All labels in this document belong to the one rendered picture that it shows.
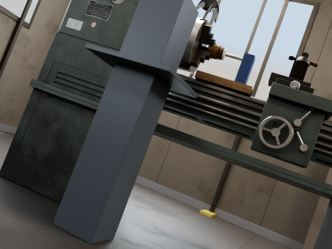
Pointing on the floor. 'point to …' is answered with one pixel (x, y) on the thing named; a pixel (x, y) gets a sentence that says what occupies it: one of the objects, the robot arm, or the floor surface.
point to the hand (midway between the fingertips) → (204, 17)
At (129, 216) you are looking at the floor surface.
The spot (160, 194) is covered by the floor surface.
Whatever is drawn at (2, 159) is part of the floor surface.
